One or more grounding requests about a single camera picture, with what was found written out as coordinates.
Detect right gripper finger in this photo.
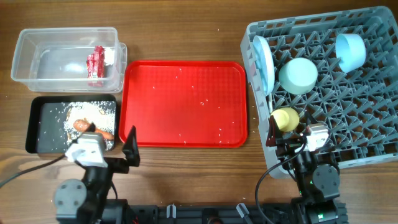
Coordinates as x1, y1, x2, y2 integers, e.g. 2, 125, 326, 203
305, 111, 320, 134
266, 115, 284, 146

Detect orange carrot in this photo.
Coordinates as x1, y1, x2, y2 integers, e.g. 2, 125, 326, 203
73, 119, 114, 141

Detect food scraps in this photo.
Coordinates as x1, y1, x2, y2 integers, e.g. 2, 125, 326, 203
63, 102, 116, 152

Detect yellow cup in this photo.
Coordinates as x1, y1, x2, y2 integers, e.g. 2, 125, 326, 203
271, 108, 300, 132

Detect green bowl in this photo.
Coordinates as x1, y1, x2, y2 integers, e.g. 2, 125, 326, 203
279, 57, 318, 95

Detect red snack wrapper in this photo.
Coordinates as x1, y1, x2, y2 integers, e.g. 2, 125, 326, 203
86, 45, 105, 86

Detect light blue plate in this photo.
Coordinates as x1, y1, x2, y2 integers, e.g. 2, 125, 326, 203
252, 35, 275, 96

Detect white tissue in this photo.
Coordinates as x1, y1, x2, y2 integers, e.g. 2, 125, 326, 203
104, 47, 115, 66

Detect light blue bowl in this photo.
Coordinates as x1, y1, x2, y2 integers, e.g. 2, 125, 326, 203
335, 34, 366, 73

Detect white plastic spoon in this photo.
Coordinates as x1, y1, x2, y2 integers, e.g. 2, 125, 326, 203
268, 93, 274, 114

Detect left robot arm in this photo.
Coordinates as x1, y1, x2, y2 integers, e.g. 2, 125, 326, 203
54, 124, 140, 223

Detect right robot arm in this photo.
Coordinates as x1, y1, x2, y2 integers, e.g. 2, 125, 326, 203
266, 113, 340, 223

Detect grey dishwasher rack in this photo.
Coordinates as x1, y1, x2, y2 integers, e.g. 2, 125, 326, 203
240, 6, 397, 169

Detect black plastic tray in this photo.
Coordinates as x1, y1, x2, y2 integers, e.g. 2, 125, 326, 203
25, 94, 118, 154

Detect red serving tray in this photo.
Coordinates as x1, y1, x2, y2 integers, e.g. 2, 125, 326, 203
119, 60, 248, 148

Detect clear plastic bin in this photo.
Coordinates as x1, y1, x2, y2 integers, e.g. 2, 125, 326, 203
11, 27, 127, 93

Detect right black cable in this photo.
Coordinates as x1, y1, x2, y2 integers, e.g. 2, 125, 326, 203
254, 136, 312, 224

